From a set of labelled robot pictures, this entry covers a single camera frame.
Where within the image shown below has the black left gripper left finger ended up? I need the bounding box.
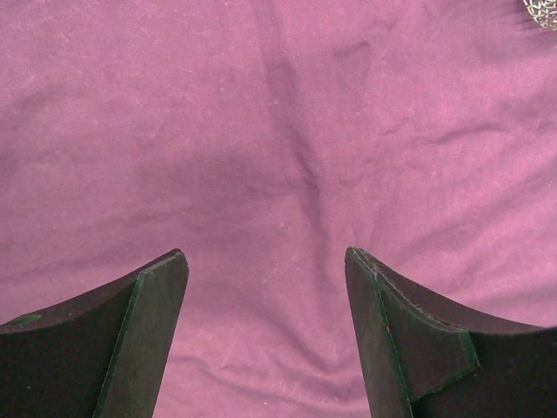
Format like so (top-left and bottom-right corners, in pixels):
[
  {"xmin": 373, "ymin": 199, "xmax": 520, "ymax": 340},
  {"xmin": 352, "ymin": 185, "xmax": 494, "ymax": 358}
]
[{"xmin": 1, "ymin": 249, "xmax": 189, "ymax": 417}]

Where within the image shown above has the purple cloth wrap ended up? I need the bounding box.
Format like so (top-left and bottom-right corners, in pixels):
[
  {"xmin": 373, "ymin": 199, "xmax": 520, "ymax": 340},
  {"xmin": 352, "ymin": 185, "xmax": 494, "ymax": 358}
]
[{"xmin": 1, "ymin": 1, "xmax": 556, "ymax": 417}]

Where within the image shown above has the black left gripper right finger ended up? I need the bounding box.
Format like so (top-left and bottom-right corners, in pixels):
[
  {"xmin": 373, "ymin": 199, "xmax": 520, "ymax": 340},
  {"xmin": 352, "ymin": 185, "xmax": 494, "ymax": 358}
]
[{"xmin": 345, "ymin": 247, "xmax": 556, "ymax": 417}]

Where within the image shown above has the metal mesh tray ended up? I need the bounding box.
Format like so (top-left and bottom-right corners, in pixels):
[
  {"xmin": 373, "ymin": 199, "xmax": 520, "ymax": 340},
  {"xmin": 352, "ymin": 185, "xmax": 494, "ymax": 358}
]
[{"xmin": 522, "ymin": 0, "xmax": 557, "ymax": 31}]

